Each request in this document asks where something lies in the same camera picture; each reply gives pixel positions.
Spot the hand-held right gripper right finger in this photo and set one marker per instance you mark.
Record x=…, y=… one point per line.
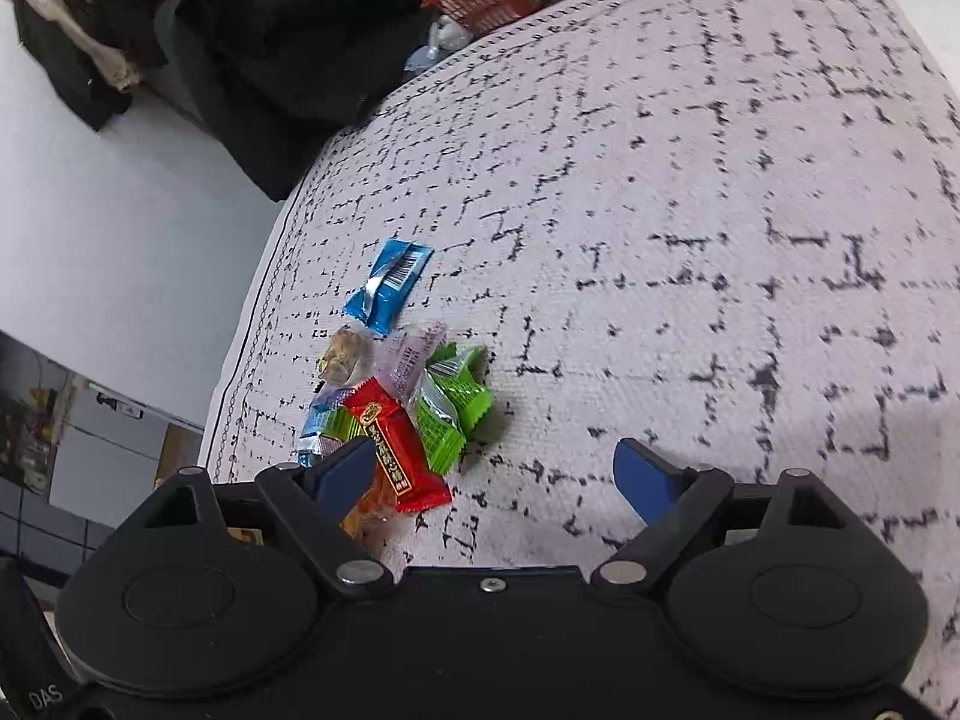
x=643, y=481

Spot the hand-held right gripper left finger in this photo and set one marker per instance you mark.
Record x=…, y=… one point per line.
x=346, y=474

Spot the orange snack packet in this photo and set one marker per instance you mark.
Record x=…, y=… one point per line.
x=375, y=501

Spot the red snack packet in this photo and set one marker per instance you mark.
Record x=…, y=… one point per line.
x=390, y=450

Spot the light blue snack packet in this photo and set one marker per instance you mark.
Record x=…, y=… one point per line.
x=322, y=426

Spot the lime green snack packet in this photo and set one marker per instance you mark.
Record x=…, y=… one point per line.
x=469, y=399
x=439, y=441

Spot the clear nut snack packet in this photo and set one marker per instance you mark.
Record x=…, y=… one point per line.
x=345, y=354

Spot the lilac round snack packet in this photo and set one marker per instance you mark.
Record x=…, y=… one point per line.
x=409, y=361

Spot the white cabinet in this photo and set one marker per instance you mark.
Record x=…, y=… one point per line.
x=105, y=450

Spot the black jacket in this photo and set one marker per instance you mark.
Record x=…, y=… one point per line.
x=285, y=52

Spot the clear plastic bag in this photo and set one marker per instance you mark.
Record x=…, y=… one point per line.
x=442, y=41

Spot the dark clothes with beige cloth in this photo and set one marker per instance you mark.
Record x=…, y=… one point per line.
x=75, y=37

